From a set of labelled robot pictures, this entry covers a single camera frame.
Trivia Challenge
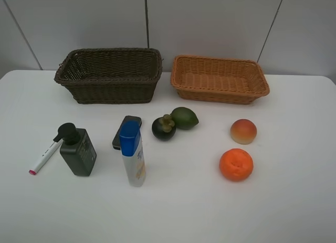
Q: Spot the dark purple mangosteen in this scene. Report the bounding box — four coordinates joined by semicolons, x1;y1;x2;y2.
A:
152;114;176;141

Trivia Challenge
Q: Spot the green lime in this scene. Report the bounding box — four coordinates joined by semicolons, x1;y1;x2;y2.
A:
170;107;199;130

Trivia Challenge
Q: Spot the black board eraser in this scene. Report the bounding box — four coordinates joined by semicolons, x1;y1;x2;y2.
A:
112;115;142;150

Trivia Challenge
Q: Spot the white blue-capped shampoo bottle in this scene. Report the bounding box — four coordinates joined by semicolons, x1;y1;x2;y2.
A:
120;123;146;187

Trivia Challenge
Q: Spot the red yellow peach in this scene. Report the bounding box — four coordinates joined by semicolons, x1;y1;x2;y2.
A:
230;119;257;145

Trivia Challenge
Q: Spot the orange tangerine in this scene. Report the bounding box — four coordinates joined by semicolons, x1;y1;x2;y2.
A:
218;148;254;182

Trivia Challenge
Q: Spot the dark green pump bottle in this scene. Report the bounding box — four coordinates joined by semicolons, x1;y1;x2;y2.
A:
53;123;97;177

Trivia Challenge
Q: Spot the white marker pen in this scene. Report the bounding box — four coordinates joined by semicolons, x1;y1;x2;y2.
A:
29;141;61;175

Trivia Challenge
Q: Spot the orange wicker basket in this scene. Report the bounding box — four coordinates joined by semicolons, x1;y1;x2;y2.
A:
171;55;270;104

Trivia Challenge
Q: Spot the dark brown wicker basket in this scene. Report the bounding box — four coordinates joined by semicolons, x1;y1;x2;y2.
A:
54;48;162;104

